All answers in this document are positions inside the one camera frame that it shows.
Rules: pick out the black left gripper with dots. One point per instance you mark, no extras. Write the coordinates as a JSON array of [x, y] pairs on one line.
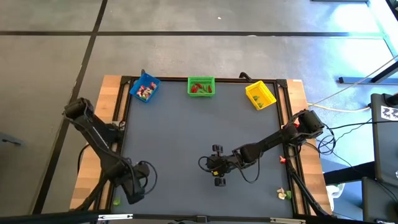
[[135, 186]]

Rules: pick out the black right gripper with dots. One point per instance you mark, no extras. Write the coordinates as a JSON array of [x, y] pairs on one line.
[[219, 165]]

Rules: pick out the green toy leaf vegetable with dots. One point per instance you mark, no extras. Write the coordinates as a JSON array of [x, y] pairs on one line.
[[255, 97], [260, 105], [288, 194], [117, 202]]

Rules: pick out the pale green toy mushroom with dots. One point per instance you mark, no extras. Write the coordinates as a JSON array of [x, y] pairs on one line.
[[144, 97]]

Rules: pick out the beige toy mushroom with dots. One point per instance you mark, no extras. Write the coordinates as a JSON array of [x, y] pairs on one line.
[[280, 190], [140, 92], [282, 196]]

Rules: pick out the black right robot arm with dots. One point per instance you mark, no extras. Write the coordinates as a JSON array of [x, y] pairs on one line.
[[270, 141]]

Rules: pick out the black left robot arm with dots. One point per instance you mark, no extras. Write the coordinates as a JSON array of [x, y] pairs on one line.
[[99, 140]]

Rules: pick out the dark grey table mat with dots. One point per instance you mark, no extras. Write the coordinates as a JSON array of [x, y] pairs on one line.
[[180, 196]]

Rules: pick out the green plastic basket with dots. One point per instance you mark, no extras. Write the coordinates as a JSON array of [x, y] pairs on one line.
[[202, 94]]

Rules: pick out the yellow plastic basket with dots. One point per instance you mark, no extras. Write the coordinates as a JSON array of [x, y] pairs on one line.
[[267, 93]]

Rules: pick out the black table clamp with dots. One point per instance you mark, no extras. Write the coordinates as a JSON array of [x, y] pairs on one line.
[[245, 76], [143, 72]]

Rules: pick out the black overhead crossbar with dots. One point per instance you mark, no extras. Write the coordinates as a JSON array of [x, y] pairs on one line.
[[46, 217]]

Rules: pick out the blue plastic basket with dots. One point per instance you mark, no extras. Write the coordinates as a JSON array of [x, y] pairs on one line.
[[134, 88]]

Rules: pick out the white bin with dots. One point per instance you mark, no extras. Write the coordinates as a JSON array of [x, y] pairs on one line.
[[334, 194]]

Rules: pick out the black desk beam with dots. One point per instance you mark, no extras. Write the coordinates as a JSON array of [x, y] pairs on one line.
[[348, 174]]

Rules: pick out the grey floor stand foot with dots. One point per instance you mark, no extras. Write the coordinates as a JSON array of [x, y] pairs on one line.
[[9, 141]]

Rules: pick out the dark desk leg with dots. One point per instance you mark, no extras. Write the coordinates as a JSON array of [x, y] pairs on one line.
[[354, 80]]

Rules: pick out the grey equipment box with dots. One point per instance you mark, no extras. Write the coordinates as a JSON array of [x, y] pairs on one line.
[[376, 202]]

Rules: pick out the black equipment case with sticker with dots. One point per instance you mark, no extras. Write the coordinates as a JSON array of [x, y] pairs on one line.
[[385, 149]]

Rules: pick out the silver crossbar bracket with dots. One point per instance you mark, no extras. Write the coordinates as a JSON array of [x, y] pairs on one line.
[[115, 216], [287, 220]]

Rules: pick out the black aluminium table frame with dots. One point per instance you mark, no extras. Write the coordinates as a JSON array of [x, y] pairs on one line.
[[180, 78]]

